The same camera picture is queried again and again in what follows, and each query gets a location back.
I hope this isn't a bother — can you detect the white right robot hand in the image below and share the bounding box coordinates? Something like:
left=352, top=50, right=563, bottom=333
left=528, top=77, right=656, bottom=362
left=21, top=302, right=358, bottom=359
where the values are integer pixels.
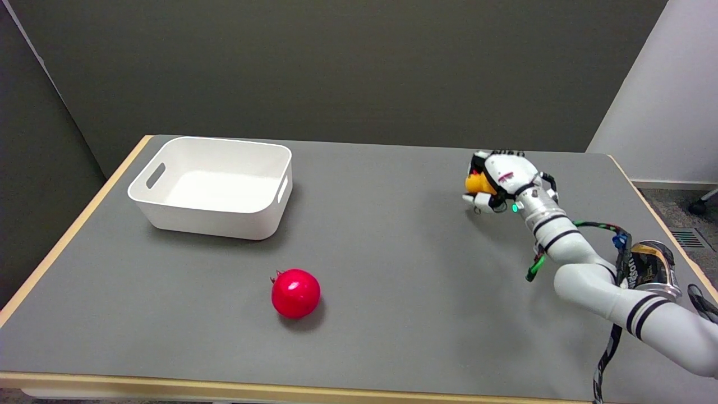
left=462, top=150, right=559, bottom=214

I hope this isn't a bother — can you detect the yellow rubber duck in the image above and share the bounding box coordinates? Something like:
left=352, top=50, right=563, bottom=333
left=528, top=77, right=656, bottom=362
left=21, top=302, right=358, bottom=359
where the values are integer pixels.
left=465, top=171, right=498, bottom=196

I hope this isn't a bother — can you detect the black and gold can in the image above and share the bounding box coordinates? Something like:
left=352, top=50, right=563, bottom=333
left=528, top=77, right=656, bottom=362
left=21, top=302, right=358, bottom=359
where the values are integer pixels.
left=627, top=240, right=683, bottom=300

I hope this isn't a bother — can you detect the floor vent grille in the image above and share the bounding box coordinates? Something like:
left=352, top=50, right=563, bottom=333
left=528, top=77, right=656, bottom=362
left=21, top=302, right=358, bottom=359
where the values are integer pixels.
left=671, top=229, right=706, bottom=250

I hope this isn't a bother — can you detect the black chair caster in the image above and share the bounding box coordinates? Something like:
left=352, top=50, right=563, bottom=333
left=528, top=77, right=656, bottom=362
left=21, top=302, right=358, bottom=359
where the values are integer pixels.
left=688, top=189, right=718, bottom=216

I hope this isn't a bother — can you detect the red pomegranate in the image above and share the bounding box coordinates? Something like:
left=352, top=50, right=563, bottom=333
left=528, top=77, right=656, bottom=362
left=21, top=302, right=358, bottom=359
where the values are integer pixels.
left=270, top=269, right=321, bottom=320

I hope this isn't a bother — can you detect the white plastic bin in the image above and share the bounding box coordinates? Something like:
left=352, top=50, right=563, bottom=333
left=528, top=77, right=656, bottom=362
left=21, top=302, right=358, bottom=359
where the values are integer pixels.
left=127, top=136, right=293, bottom=241

